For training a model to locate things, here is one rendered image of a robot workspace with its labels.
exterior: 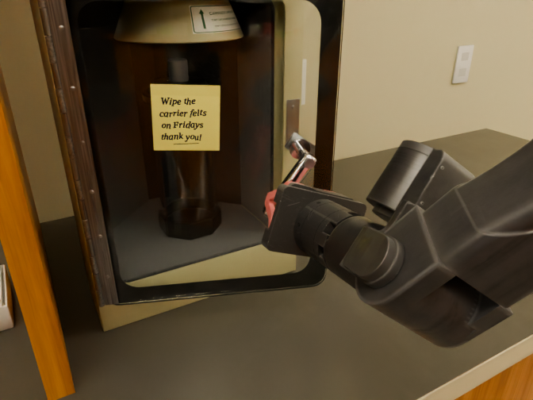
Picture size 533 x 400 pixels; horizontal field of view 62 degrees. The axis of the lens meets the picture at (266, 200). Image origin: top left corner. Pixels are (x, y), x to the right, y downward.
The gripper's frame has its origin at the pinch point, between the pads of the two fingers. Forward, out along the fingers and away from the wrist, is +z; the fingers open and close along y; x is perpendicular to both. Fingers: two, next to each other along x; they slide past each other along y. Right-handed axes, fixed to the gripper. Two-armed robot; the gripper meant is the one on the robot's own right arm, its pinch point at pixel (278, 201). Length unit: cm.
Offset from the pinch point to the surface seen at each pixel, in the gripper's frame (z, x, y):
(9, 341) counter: 18.1, 29.9, 23.8
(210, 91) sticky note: 4.5, -9.9, 9.9
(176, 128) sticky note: 6.2, -4.8, 12.1
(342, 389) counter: -7.7, 19.5, -11.6
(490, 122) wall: 67, -32, -113
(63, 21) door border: 7.5, -12.1, 25.6
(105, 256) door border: 11.2, 13.4, 15.4
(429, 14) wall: 60, -51, -64
